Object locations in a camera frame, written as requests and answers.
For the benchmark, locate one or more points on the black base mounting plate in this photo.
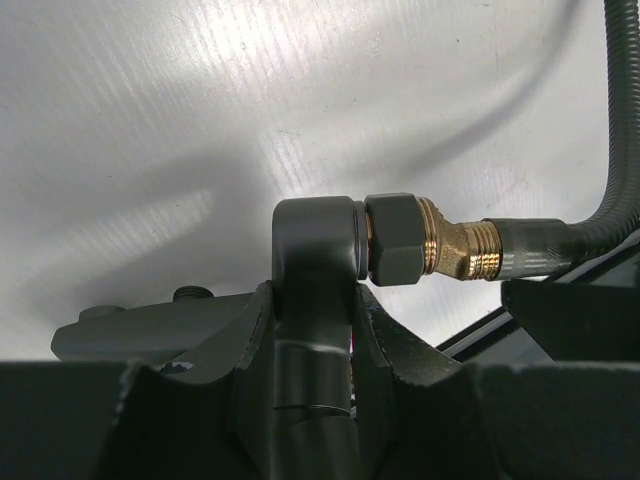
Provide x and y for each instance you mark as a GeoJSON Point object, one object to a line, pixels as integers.
{"type": "Point", "coordinates": [494, 339]}

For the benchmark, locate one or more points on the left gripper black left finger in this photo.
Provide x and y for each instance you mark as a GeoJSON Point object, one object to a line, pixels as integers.
{"type": "Point", "coordinates": [128, 420]}

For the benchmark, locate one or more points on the dark grey faucet valve fitting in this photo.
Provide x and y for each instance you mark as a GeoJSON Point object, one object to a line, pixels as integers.
{"type": "Point", "coordinates": [322, 250]}

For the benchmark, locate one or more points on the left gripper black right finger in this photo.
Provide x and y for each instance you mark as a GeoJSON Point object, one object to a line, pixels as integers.
{"type": "Point", "coordinates": [422, 415]}

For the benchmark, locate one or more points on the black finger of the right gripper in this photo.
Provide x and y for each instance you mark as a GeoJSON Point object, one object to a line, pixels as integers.
{"type": "Point", "coordinates": [580, 321]}

